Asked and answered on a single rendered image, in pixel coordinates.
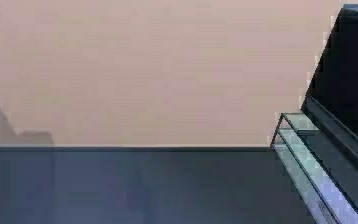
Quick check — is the glass television stand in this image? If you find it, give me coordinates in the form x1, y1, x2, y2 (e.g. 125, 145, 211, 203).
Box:
270, 112, 358, 224

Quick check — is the black television set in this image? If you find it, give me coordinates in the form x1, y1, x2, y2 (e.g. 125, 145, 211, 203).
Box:
300, 3, 358, 178

